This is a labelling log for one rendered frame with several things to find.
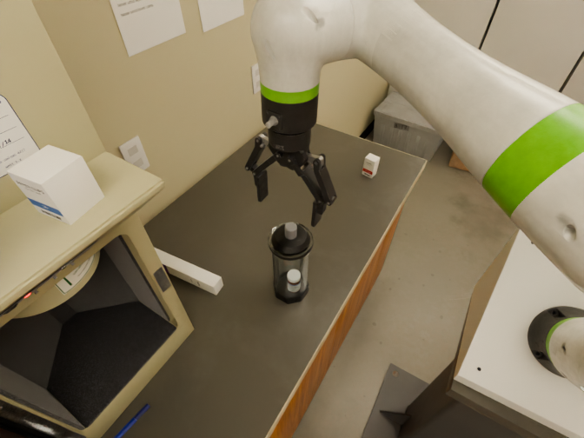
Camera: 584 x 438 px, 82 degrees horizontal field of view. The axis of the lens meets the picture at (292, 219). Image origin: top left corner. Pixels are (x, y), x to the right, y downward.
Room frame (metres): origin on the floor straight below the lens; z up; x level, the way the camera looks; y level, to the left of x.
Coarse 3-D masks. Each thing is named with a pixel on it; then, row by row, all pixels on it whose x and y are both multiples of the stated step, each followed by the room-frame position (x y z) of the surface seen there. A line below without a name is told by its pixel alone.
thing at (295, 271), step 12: (276, 228) 0.54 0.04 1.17; (312, 240) 0.50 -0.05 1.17; (276, 252) 0.46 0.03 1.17; (300, 252) 0.46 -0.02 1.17; (276, 264) 0.47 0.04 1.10; (288, 264) 0.46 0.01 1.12; (300, 264) 0.46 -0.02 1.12; (276, 276) 0.48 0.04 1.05; (288, 276) 0.46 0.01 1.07; (300, 276) 0.46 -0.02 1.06; (276, 288) 0.48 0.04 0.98; (288, 288) 0.46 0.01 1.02; (300, 288) 0.47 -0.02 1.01
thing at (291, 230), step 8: (288, 224) 0.51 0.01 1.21; (296, 224) 0.54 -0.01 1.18; (280, 232) 0.51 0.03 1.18; (288, 232) 0.49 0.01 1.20; (296, 232) 0.50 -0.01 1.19; (304, 232) 0.51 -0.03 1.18; (272, 240) 0.50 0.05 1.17; (280, 240) 0.49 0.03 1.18; (288, 240) 0.49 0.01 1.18; (296, 240) 0.49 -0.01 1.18; (304, 240) 0.49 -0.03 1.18; (280, 248) 0.47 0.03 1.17; (288, 248) 0.47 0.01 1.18; (296, 248) 0.47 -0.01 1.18; (304, 248) 0.47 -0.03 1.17
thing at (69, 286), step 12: (96, 252) 0.35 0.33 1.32; (84, 264) 0.31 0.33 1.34; (96, 264) 0.32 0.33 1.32; (72, 276) 0.29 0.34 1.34; (84, 276) 0.30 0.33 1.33; (60, 288) 0.27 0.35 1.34; (72, 288) 0.27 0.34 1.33; (36, 300) 0.25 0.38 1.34; (48, 300) 0.25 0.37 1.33; (60, 300) 0.26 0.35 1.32; (24, 312) 0.23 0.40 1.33; (36, 312) 0.24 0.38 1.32
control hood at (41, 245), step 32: (96, 160) 0.36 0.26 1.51; (128, 192) 0.30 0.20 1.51; (0, 224) 0.24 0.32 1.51; (32, 224) 0.24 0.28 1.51; (64, 224) 0.24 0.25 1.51; (96, 224) 0.24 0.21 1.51; (0, 256) 0.20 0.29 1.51; (32, 256) 0.20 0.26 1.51; (64, 256) 0.20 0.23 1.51; (0, 288) 0.16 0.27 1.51; (32, 288) 0.18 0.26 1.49
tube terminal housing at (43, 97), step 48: (0, 0) 0.36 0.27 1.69; (0, 48) 0.34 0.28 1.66; (48, 48) 0.38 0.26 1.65; (48, 96) 0.35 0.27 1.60; (48, 144) 0.33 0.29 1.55; (96, 144) 0.37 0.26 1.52; (0, 192) 0.27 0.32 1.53; (144, 240) 0.37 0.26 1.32; (48, 288) 0.25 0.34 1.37; (144, 384) 0.24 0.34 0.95; (96, 432) 0.14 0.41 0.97
